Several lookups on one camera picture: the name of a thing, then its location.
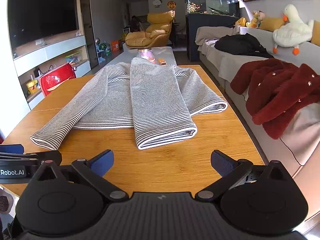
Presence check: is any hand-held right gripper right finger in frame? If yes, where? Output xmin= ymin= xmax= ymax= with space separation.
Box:
xmin=195 ymin=149 xmax=293 ymax=202

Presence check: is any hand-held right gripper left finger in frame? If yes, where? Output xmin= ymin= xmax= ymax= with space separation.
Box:
xmin=29 ymin=149 xmax=129 ymax=202

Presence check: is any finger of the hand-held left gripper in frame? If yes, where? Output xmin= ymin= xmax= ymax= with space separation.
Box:
xmin=0 ymin=151 xmax=62 ymax=167
xmin=0 ymin=144 xmax=25 ymax=153

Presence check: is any striped long-sleeve shirt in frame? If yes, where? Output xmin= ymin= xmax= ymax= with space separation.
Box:
xmin=29 ymin=57 xmax=228 ymax=151

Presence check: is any yellow toy box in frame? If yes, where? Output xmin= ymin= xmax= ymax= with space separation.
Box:
xmin=26 ymin=79 xmax=39 ymax=95

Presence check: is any red round appliance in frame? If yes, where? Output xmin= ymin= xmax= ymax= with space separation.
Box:
xmin=39 ymin=63 xmax=77 ymax=97

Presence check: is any red fuzzy coat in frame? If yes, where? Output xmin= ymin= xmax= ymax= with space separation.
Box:
xmin=230 ymin=58 xmax=320 ymax=140

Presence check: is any white coffee table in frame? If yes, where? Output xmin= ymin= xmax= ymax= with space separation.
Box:
xmin=94 ymin=46 xmax=179 ymax=77

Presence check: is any clear plastic toy box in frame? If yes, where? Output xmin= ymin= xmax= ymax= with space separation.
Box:
xmin=64 ymin=50 xmax=83 ymax=65

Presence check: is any grey wooden television cabinet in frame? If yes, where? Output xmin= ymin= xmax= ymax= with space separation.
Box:
xmin=12 ymin=34 xmax=92 ymax=110

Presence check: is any glass jar with red label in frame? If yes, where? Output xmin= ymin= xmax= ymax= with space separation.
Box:
xmin=136 ymin=48 xmax=154 ymax=61

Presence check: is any black jacket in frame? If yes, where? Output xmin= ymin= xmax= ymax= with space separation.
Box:
xmin=214 ymin=33 xmax=274 ymax=59

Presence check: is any black fish tank stand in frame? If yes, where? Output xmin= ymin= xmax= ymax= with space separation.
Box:
xmin=185 ymin=14 xmax=242 ymax=62

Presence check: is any beige blanket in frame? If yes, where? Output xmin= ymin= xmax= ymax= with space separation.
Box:
xmin=195 ymin=26 xmax=240 ymax=53

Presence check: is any black flat television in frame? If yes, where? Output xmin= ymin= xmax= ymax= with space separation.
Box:
xmin=7 ymin=0 xmax=80 ymax=53

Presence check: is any grey covered sofa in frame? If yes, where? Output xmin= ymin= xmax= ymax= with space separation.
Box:
xmin=195 ymin=19 xmax=320 ymax=230

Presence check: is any yellow leather armchair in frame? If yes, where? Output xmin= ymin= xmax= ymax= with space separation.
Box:
xmin=125 ymin=10 xmax=175 ymax=49

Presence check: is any white goose plush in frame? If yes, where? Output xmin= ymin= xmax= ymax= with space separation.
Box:
xmin=272 ymin=4 xmax=315 ymax=55

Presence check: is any yellow cushion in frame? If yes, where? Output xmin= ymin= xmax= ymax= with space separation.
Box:
xmin=311 ymin=20 xmax=320 ymax=47
xmin=259 ymin=17 xmax=287 ymax=32

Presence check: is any doll plush toy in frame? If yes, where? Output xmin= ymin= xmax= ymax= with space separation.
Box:
xmin=246 ymin=10 xmax=265 ymax=29

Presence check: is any glass fish tank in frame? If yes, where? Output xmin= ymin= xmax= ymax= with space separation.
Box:
xmin=187 ymin=0 xmax=240 ymax=17

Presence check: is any thin black cable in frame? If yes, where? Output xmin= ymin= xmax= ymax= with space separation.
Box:
xmin=240 ymin=92 xmax=320 ymax=167

